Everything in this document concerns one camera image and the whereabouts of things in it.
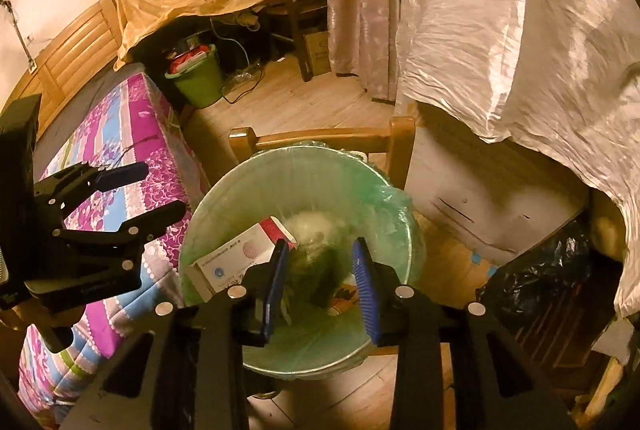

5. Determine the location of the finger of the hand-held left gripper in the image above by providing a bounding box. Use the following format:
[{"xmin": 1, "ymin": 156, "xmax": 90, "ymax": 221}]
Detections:
[
  {"xmin": 35, "ymin": 161, "xmax": 150, "ymax": 211},
  {"xmin": 55, "ymin": 200, "xmax": 187, "ymax": 271}
]

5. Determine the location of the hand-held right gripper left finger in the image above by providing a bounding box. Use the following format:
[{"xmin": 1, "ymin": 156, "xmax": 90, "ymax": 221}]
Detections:
[{"xmin": 60, "ymin": 239, "xmax": 291, "ymax": 430}]

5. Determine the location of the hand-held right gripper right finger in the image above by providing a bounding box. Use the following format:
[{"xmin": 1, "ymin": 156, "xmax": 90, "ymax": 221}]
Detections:
[{"xmin": 351, "ymin": 237, "xmax": 578, "ymax": 430}]

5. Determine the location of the dark green cloth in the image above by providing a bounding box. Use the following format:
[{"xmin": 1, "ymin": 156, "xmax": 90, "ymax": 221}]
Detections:
[{"xmin": 285, "ymin": 242, "xmax": 351, "ymax": 308}]

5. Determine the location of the white box with red dot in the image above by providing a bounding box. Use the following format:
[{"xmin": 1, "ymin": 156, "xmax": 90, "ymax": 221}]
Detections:
[{"xmin": 187, "ymin": 216, "xmax": 297, "ymax": 303}]

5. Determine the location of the trash bin with green bag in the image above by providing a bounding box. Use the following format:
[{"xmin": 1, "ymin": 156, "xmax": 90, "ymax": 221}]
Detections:
[{"xmin": 178, "ymin": 142, "xmax": 427, "ymax": 381}]

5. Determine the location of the person's left hand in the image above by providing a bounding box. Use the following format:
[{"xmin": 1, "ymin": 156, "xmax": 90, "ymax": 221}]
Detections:
[{"xmin": 0, "ymin": 299, "xmax": 76, "ymax": 331}]

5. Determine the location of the striped floral blanket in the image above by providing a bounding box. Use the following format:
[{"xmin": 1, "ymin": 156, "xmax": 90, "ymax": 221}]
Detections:
[{"xmin": 17, "ymin": 72, "xmax": 211, "ymax": 421}]

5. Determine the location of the grey bed sheet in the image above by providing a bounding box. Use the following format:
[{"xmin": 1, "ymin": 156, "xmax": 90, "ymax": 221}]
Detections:
[{"xmin": 32, "ymin": 62, "xmax": 146, "ymax": 151}]

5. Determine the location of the green bucket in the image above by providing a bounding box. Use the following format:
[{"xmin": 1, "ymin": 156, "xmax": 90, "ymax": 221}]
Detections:
[{"xmin": 165, "ymin": 44, "xmax": 226, "ymax": 109}]

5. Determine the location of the red packet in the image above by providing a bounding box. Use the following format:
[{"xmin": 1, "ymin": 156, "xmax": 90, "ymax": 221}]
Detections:
[{"xmin": 170, "ymin": 47, "xmax": 208, "ymax": 73}]

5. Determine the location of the wooden headboard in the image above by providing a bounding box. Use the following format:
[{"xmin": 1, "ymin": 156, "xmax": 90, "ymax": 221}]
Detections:
[{"xmin": 0, "ymin": 0, "xmax": 123, "ymax": 131}]

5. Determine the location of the white cabinet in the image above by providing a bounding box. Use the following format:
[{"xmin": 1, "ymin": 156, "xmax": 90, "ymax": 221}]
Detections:
[{"xmin": 404, "ymin": 102, "xmax": 591, "ymax": 268}]

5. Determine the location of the light wooden chair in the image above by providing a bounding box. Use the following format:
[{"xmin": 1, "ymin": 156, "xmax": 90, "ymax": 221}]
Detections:
[{"xmin": 229, "ymin": 116, "xmax": 417, "ymax": 193}]

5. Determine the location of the black plastic bag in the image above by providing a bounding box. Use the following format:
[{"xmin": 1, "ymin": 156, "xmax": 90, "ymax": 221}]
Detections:
[{"xmin": 475, "ymin": 220, "xmax": 593, "ymax": 326}]

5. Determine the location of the metal stand pole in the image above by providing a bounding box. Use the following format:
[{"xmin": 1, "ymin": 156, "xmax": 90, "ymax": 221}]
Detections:
[{"xmin": 2, "ymin": 0, "xmax": 38, "ymax": 73}]

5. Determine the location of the cardboard box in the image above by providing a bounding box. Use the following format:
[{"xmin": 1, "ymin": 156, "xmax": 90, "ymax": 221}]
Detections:
[{"xmin": 303, "ymin": 31, "xmax": 332, "ymax": 76}]

